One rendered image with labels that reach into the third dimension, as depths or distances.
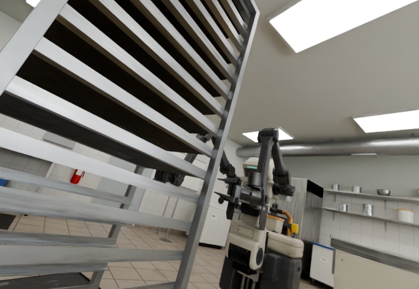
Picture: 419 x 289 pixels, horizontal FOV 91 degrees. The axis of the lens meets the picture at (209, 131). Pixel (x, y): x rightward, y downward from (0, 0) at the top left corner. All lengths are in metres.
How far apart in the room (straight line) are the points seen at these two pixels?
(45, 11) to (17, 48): 0.09
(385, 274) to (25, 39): 1.59
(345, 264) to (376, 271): 0.13
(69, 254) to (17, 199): 0.16
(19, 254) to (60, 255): 0.07
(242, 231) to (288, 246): 0.35
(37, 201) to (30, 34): 0.30
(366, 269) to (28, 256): 1.42
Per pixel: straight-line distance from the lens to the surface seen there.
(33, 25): 0.50
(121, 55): 0.59
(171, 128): 0.65
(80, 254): 0.58
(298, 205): 5.32
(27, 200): 0.51
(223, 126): 0.82
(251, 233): 1.59
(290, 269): 1.78
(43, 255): 0.56
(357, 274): 1.52
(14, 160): 4.94
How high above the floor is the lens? 0.86
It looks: 19 degrees up
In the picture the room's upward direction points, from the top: 17 degrees clockwise
